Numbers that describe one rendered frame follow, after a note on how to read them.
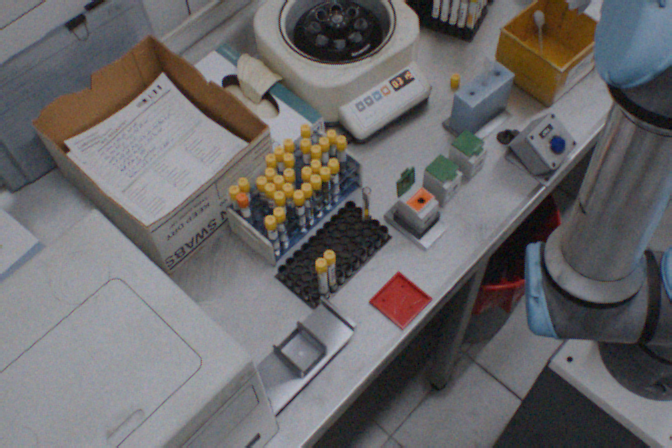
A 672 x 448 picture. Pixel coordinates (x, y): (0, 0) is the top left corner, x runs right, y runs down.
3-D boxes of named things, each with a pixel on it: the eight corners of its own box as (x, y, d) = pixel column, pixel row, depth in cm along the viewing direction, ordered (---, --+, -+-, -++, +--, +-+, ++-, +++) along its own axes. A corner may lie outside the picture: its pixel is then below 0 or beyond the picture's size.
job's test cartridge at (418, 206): (419, 237, 118) (422, 216, 112) (396, 219, 120) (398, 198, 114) (435, 220, 119) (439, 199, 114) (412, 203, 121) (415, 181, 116)
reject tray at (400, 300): (402, 331, 112) (403, 329, 111) (368, 302, 114) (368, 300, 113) (432, 300, 114) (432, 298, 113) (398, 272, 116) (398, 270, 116)
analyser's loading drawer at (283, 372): (254, 439, 102) (249, 429, 98) (221, 406, 105) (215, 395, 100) (356, 334, 109) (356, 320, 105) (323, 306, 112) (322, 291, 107)
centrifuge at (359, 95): (342, 159, 127) (341, 114, 117) (244, 56, 140) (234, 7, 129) (449, 90, 134) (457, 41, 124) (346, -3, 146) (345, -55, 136)
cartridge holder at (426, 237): (426, 252, 118) (428, 241, 115) (383, 219, 121) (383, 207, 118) (448, 230, 120) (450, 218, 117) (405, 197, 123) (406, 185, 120)
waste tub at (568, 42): (548, 110, 131) (561, 71, 123) (489, 68, 137) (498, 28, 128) (596, 69, 136) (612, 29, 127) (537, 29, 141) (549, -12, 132)
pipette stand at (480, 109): (471, 149, 128) (479, 113, 119) (441, 125, 130) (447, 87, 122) (511, 118, 131) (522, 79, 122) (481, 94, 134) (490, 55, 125)
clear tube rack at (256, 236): (274, 268, 117) (270, 246, 111) (231, 230, 121) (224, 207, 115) (363, 186, 125) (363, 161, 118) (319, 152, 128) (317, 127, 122)
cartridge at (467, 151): (468, 183, 124) (473, 159, 119) (445, 166, 126) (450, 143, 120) (483, 168, 126) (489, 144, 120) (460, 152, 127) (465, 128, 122)
